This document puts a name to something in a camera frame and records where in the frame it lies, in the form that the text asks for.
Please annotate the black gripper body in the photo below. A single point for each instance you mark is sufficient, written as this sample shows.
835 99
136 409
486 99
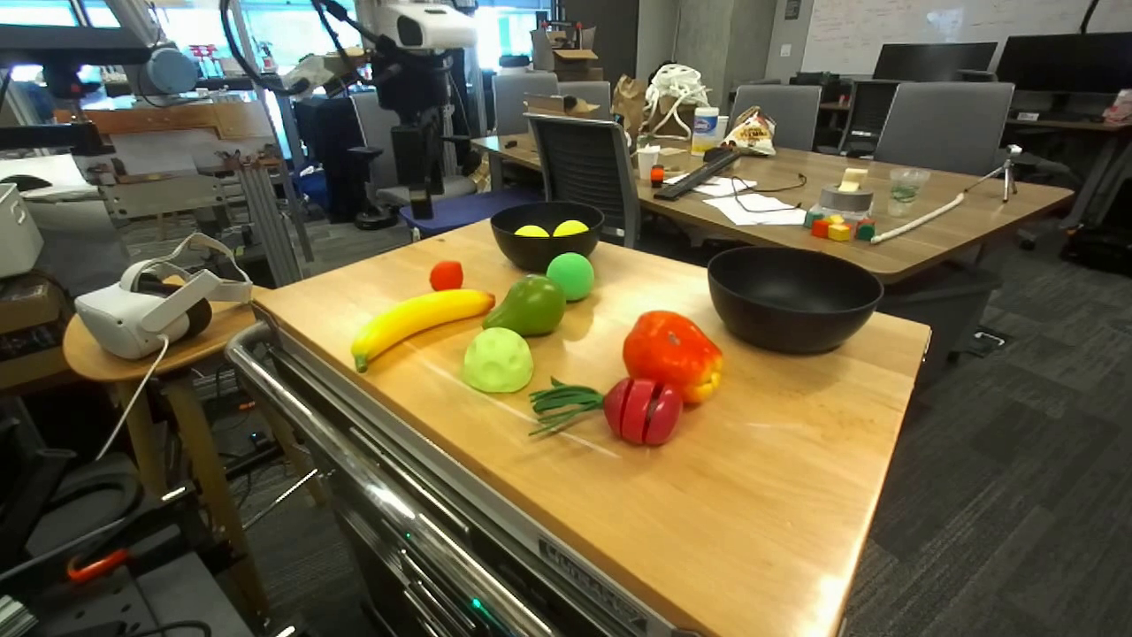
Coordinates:
415 93

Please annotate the small red tomato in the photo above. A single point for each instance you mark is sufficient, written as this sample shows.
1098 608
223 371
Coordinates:
447 278

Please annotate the green apple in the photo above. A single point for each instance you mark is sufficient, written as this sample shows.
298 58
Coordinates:
527 304

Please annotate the green ball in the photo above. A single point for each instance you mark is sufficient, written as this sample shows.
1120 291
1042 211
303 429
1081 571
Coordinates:
571 278

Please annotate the light green cabbage half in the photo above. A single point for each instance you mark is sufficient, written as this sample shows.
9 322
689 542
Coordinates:
495 363

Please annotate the red orange apple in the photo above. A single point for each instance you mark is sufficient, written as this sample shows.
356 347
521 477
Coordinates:
669 354

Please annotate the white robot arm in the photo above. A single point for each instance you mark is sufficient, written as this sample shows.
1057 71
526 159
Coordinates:
428 21

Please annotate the grey office chair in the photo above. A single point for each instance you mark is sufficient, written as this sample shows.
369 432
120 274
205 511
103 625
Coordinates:
941 125
778 111
526 99

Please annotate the cardboard box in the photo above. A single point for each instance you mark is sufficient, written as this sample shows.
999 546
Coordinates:
577 64

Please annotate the dark mesh office chair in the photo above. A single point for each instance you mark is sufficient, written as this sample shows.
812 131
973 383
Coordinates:
586 159

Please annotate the black bowl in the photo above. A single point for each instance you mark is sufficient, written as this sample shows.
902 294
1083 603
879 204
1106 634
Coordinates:
548 253
790 314

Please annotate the yellow banana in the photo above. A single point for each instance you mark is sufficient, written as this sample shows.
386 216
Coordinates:
410 319

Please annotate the white net bag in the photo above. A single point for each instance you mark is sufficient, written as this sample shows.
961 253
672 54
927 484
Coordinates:
678 93

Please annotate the black long bar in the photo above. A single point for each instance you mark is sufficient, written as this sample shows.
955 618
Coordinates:
693 175

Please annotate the plastic bottle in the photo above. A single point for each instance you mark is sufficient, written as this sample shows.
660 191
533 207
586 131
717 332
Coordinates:
705 129

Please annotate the round wooden stool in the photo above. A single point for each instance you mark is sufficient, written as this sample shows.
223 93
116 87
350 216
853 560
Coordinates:
230 332

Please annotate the beige shell object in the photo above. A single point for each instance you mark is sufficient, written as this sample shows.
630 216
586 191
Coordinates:
750 131

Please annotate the white paper sheet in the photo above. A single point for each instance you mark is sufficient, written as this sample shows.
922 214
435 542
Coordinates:
754 211

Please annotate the white VR headset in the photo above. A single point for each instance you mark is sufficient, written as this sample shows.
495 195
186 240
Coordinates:
130 319

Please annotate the red radish with leaves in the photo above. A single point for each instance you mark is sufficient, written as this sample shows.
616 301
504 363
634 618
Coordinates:
643 411

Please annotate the white box device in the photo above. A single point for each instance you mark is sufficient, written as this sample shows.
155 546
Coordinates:
18 236

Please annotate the red block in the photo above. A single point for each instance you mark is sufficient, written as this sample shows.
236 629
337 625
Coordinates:
817 227

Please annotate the yellow block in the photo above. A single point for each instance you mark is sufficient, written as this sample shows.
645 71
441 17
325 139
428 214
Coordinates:
841 231

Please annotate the clear plastic container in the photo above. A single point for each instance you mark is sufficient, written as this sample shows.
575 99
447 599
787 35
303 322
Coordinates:
850 198

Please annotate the green block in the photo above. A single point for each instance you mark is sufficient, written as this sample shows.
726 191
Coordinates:
866 236

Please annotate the cart cabinet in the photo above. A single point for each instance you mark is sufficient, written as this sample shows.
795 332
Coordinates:
402 577

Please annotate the clear plastic cup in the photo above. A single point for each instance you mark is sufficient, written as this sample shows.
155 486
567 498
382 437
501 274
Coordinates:
910 185

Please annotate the black monitor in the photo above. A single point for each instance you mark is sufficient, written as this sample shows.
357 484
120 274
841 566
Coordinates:
932 63
1064 63

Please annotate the white stick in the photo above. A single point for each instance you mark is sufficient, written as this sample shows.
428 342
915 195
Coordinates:
932 216

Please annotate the wooden desk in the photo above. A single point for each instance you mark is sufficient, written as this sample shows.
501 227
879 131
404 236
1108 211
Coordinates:
941 240

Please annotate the orange clamp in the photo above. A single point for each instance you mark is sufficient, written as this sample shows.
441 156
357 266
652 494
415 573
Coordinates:
94 566

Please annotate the aluminium frame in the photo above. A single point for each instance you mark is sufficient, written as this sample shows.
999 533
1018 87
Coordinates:
268 223

